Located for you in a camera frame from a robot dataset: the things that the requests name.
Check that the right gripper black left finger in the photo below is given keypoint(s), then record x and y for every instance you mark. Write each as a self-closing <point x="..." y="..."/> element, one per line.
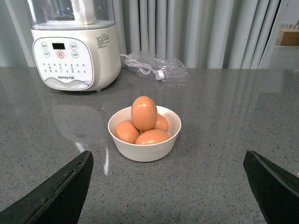
<point x="58" y="200"/>

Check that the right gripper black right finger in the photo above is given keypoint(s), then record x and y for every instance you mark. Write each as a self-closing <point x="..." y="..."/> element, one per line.
<point x="275" y="189"/>

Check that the brown egg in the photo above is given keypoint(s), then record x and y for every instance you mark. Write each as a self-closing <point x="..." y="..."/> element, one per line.
<point x="151" y="137"/>
<point x="161" y="123"/>
<point x="127" y="132"/>
<point x="144" y="113"/>

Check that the brown egg front in bowl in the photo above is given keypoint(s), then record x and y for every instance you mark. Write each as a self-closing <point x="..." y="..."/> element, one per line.
<point x="151" y="137"/>

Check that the brown egg back in bowl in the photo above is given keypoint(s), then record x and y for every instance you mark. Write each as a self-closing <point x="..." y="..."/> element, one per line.
<point x="161" y="123"/>

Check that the cardboard box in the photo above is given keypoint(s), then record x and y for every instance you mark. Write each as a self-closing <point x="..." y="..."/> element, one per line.
<point x="288" y="37"/>

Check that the white bowl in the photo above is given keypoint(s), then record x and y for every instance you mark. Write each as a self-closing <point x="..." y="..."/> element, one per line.
<point x="146" y="153"/>

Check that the white soy milk maker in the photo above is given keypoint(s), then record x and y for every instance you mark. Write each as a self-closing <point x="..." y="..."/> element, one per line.
<point x="75" y="43"/>

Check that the clear plastic bag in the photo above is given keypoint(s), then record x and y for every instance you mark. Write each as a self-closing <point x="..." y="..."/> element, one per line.
<point x="147" y="65"/>

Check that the grey curtain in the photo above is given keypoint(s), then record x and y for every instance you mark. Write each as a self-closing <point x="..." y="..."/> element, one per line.
<point x="214" y="34"/>

